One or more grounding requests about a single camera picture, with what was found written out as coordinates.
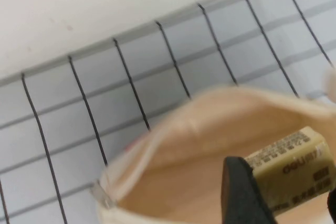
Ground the cream fabric pencil case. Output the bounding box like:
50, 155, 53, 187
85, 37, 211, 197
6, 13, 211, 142
90, 66, 336, 224

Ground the small cream printed eraser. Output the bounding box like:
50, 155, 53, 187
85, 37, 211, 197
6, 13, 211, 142
243, 126, 336, 216

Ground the blue grid tablecloth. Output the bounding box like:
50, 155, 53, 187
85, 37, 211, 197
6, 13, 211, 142
0, 0, 336, 224

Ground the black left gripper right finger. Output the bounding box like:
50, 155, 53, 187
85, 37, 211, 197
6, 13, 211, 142
327, 188, 336, 224

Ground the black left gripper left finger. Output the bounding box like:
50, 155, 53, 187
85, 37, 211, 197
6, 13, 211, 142
220, 156, 278, 224

